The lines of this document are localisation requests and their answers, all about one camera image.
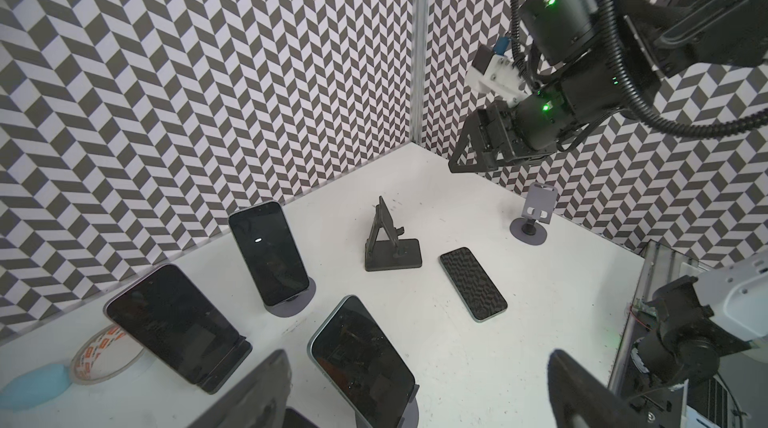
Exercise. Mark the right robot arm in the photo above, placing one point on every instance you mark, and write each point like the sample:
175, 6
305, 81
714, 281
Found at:
565, 66

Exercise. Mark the light blue round disc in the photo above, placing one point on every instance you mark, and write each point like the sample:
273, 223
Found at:
35, 387

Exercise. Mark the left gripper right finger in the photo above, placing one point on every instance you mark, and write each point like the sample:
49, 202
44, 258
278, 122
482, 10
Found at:
578, 399

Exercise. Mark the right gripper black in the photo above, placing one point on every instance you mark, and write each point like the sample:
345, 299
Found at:
488, 142

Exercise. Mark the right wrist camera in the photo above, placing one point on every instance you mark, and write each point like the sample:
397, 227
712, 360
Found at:
493, 74

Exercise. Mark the black phone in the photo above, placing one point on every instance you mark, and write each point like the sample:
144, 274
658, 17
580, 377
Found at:
167, 314
359, 360
270, 253
293, 419
479, 294

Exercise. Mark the black square phone stand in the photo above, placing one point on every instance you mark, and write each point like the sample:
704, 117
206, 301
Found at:
385, 249

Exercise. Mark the grey round stand back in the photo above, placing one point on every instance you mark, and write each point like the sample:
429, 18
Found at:
295, 305

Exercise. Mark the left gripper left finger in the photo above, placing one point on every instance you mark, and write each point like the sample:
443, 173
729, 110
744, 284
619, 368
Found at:
258, 400

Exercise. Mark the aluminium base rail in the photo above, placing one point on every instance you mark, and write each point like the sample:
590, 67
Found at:
683, 320

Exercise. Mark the black stand back left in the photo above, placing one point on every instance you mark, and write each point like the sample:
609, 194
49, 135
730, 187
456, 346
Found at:
222, 372

